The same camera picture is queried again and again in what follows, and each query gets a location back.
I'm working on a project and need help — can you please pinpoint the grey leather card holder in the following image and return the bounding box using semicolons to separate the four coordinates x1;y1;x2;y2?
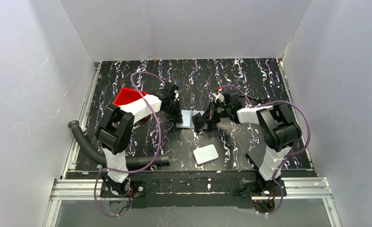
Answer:
176;110;204;129

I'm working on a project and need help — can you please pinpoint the red plastic bin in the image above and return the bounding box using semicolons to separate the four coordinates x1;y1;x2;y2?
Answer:
112;87;148;123

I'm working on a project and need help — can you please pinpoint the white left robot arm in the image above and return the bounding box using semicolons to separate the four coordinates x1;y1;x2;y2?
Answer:
96;82;183;183

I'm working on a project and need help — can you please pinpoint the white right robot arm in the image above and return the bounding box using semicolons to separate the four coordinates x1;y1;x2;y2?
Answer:
192;92;301;181

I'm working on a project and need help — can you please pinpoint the silver metal tin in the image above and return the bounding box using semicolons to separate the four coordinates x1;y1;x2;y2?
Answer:
193;144;219;166

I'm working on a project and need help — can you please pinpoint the black flat plate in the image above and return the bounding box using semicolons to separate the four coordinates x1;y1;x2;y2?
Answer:
245;144;266;170

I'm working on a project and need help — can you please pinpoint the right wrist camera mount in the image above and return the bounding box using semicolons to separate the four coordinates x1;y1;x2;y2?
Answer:
213;87;225;105

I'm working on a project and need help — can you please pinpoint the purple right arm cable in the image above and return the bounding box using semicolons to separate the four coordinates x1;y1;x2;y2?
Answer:
219;85;311;217

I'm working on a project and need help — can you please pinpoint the black corrugated hose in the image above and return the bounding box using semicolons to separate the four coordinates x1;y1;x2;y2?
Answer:
68;120;170;167

